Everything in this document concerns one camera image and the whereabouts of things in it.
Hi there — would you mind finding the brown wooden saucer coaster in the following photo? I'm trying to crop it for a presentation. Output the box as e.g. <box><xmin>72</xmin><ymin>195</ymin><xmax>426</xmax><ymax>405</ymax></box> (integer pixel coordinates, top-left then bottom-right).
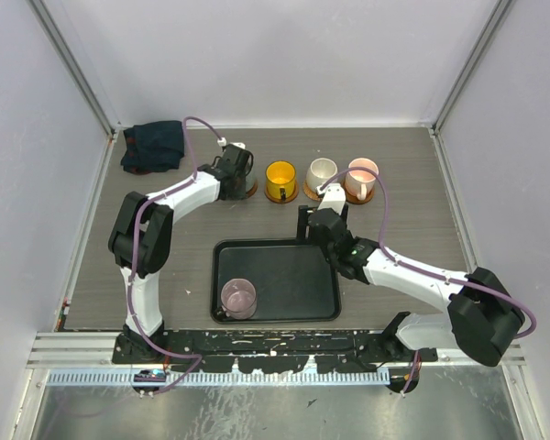
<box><xmin>264</xmin><ymin>187</ymin><xmax>299</xmax><ymax>204</ymax></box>
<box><xmin>246</xmin><ymin>181</ymin><xmax>259</xmax><ymax>198</ymax></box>
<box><xmin>343</xmin><ymin>185</ymin><xmax>375</xmax><ymax>204</ymax></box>

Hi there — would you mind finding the woven rattan coaster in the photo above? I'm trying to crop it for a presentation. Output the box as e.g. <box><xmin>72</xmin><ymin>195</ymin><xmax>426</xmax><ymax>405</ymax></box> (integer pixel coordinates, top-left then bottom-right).
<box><xmin>302</xmin><ymin>181</ymin><xmax>322</xmax><ymax>201</ymax></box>

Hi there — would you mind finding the yellow ceramic mug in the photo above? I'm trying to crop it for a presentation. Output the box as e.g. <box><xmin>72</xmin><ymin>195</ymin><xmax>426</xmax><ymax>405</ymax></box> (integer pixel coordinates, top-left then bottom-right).
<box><xmin>265</xmin><ymin>160</ymin><xmax>297</xmax><ymax>200</ymax></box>

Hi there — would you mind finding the cream ceramic mug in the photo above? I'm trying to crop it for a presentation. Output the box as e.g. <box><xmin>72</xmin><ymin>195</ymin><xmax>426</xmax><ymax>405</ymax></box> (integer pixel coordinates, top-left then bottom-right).
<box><xmin>305</xmin><ymin>158</ymin><xmax>337</xmax><ymax>192</ymax></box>

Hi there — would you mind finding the pink ceramic mug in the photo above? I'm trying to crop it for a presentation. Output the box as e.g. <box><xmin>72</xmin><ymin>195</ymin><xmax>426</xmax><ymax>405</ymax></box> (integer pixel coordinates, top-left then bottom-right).
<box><xmin>344</xmin><ymin>158</ymin><xmax>379</xmax><ymax>200</ymax></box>

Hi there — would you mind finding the lilac ceramic mug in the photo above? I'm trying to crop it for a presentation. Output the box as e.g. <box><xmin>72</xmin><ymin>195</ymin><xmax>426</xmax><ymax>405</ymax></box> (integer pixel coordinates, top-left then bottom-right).
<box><xmin>220</xmin><ymin>279</ymin><xmax>258</xmax><ymax>320</ymax></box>

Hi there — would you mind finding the grey ceramic mug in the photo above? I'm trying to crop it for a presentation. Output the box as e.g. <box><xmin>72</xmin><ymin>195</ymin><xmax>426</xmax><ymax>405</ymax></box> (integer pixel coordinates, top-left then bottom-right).
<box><xmin>246</xmin><ymin>169</ymin><xmax>257</xmax><ymax>192</ymax></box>

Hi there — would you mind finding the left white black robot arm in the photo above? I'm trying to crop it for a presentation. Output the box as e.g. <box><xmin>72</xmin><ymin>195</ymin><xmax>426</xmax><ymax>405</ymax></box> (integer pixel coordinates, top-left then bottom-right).
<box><xmin>108</xmin><ymin>143</ymin><xmax>254</xmax><ymax>363</ymax></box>

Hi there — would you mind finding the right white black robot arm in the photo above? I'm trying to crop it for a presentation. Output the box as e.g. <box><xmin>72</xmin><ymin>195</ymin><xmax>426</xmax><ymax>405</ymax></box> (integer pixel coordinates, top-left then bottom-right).
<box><xmin>302</xmin><ymin>208</ymin><xmax>527</xmax><ymax>367</ymax></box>

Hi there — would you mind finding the black serving tray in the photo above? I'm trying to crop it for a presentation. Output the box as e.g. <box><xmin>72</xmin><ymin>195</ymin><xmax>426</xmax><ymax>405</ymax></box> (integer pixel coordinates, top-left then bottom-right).
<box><xmin>210</xmin><ymin>238</ymin><xmax>341</xmax><ymax>325</ymax></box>

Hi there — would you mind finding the dark blue folded cloth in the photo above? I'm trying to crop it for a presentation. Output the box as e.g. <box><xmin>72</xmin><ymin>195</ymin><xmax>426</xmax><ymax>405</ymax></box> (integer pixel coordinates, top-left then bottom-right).
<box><xmin>120</xmin><ymin>120</ymin><xmax>184</xmax><ymax>175</ymax></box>

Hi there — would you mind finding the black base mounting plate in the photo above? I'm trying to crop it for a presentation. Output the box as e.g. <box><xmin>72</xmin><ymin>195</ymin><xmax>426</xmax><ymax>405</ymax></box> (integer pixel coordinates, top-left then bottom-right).
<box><xmin>112</xmin><ymin>330</ymin><xmax>414</xmax><ymax>374</ymax></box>

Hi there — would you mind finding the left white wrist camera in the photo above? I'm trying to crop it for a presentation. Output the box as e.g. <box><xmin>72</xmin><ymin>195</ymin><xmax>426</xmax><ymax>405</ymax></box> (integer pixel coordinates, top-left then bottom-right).
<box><xmin>216</xmin><ymin>137</ymin><xmax>246</xmax><ymax>149</ymax></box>

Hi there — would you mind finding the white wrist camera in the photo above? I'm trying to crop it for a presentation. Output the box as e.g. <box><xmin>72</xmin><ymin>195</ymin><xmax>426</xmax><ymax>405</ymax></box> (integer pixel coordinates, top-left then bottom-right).
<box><xmin>216</xmin><ymin>137</ymin><xmax>246</xmax><ymax>149</ymax></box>
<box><xmin>316</xmin><ymin>182</ymin><xmax>346</xmax><ymax>215</ymax></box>

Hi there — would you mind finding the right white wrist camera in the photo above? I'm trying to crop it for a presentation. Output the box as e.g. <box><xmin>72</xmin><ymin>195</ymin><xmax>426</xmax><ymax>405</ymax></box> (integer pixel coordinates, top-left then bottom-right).
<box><xmin>316</xmin><ymin>182</ymin><xmax>346</xmax><ymax>215</ymax></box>

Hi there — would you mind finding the white slotted cable duct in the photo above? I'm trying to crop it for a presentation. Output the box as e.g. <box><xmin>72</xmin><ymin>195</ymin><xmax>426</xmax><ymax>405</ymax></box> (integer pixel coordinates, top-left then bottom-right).
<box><xmin>46</xmin><ymin>368</ymin><xmax>391</xmax><ymax>387</ymax></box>

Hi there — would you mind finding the aluminium frame rail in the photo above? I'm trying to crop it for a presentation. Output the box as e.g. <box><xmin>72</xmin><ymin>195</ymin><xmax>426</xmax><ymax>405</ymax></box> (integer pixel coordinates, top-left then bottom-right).
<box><xmin>27</xmin><ymin>331</ymin><xmax>526</xmax><ymax>369</ymax></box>

